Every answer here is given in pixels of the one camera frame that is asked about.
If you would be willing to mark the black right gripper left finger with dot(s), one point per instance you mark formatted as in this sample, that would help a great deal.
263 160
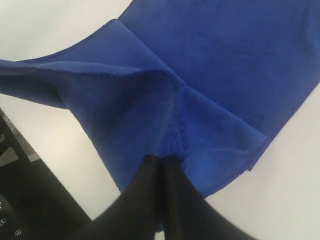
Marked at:
133 215

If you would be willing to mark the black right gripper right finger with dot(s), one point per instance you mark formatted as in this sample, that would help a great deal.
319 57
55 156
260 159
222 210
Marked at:
187 215

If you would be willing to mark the blue towel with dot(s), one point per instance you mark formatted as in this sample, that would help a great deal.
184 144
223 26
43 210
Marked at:
210 82

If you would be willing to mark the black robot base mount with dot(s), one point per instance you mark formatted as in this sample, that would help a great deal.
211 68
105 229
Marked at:
34 205

